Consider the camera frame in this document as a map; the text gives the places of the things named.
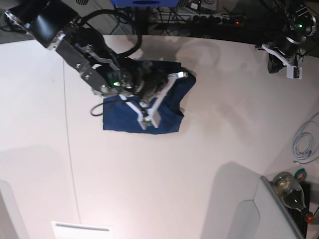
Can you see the green tape roll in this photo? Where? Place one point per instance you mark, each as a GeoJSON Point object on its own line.
{"type": "Point", "coordinates": [301, 175]}

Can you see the clear plastic bottle red cap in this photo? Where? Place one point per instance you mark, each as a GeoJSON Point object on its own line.
{"type": "Point", "coordinates": [291, 194]}

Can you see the blue plastic bin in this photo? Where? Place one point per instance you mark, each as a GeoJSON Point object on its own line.
{"type": "Point", "coordinates": [145, 3]}

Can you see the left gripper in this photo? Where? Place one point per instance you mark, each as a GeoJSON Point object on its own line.
{"type": "Point", "coordinates": [287, 46]}

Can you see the dark blue t-shirt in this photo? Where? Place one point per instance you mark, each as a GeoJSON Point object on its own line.
{"type": "Point", "coordinates": [118, 116]}

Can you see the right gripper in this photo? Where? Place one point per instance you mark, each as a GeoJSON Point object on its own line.
{"type": "Point", "coordinates": [147, 78]}

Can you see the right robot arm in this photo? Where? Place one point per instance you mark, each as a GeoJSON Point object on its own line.
{"type": "Point", "coordinates": [55, 25]}

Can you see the black power strip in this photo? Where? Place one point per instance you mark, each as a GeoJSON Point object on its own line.
{"type": "Point", "coordinates": [218, 19]}

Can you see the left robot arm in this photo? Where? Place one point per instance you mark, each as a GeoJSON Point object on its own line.
{"type": "Point", "coordinates": [298, 20]}

